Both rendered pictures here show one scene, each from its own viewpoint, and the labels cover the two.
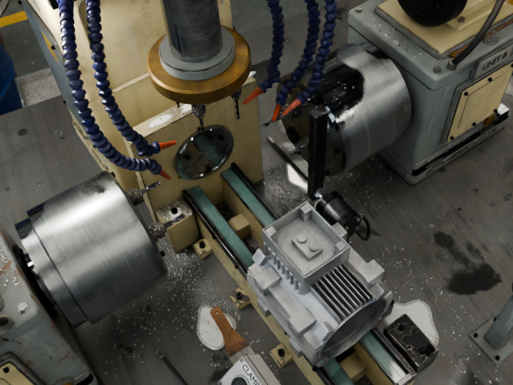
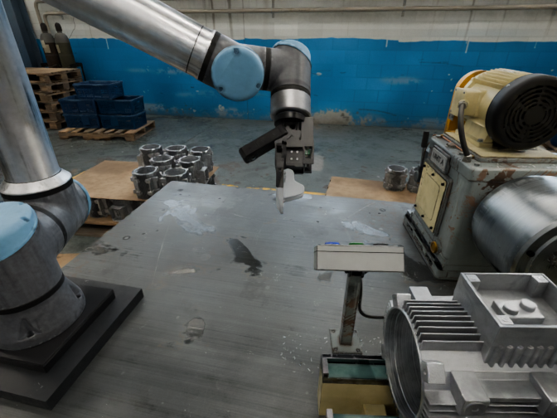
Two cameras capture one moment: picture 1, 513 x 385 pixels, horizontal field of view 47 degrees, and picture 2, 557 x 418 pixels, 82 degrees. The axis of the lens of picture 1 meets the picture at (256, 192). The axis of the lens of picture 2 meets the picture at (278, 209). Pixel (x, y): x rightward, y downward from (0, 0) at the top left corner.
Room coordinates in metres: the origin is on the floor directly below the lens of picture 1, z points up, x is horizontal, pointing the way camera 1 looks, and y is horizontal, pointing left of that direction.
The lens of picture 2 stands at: (0.42, -0.52, 1.45)
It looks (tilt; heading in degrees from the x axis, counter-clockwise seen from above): 29 degrees down; 122
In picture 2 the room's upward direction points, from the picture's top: straight up
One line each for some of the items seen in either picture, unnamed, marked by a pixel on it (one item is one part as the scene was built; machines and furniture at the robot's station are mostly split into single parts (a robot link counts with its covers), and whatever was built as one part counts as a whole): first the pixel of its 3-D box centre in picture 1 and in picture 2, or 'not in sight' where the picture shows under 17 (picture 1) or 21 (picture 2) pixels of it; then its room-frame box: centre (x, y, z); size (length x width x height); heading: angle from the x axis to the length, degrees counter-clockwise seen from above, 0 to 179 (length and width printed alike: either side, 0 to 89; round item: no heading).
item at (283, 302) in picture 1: (317, 289); (466, 361); (0.50, -0.10, 1.01); 0.20 x 0.19 x 0.19; 31
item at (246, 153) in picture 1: (193, 148); not in sight; (0.90, 0.14, 0.97); 0.30 x 0.11 x 0.34; 120
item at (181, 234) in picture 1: (178, 224); not in sight; (0.77, 0.19, 0.86); 0.07 x 0.06 x 0.12; 120
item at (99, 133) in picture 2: not in sight; (104, 108); (-4.71, 2.46, 0.39); 1.20 x 0.80 x 0.79; 28
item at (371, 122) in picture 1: (350, 104); not in sight; (0.93, -0.23, 1.04); 0.41 x 0.25 x 0.25; 120
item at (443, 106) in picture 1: (433, 72); not in sight; (1.06, -0.46, 0.99); 0.35 x 0.31 x 0.37; 120
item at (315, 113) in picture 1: (317, 157); not in sight; (0.72, -0.12, 1.12); 0.04 x 0.03 x 0.26; 30
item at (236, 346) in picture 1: (236, 346); not in sight; (0.48, 0.07, 0.80); 0.21 x 0.05 x 0.01; 26
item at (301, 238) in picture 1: (304, 248); (514, 317); (0.53, -0.08, 1.11); 0.12 x 0.11 x 0.07; 31
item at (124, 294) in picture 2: not in sight; (46, 328); (-0.35, -0.35, 0.81); 0.32 x 0.32 x 0.03; 20
